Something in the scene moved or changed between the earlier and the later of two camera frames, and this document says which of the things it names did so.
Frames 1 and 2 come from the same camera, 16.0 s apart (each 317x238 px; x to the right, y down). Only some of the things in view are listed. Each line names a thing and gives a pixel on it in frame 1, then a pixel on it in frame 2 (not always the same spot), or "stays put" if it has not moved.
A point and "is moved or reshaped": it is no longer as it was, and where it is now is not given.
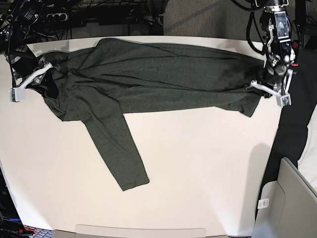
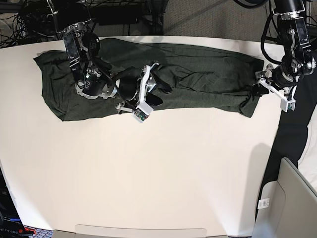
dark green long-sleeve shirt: [100, 81] is moved or reshaped
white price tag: [263, 203] stays put
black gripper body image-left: [45, 84] -> [153, 99]
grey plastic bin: [292, 210] stays put
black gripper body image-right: [267, 77] -> [258, 89]
